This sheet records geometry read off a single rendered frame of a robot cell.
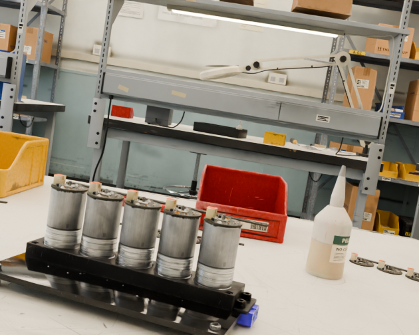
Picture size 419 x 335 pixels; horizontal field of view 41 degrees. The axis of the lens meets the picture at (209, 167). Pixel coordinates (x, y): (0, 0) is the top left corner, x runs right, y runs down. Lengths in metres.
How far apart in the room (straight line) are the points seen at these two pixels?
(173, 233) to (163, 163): 4.42
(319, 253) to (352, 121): 2.13
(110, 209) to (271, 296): 0.14
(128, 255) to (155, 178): 4.44
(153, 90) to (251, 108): 0.46
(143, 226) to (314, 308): 0.14
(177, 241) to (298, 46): 4.43
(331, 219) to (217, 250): 0.17
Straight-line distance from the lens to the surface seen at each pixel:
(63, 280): 0.37
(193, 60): 4.75
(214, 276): 0.35
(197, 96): 2.59
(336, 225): 0.50
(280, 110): 2.58
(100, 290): 0.36
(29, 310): 0.35
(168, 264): 0.36
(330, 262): 0.50
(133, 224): 0.37
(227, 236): 0.35
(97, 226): 0.38
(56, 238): 0.40
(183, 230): 0.36
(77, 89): 4.93
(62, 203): 0.39
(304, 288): 0.47
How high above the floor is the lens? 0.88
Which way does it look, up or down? 6 degrees down
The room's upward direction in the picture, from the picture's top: 9 degrees clockwise
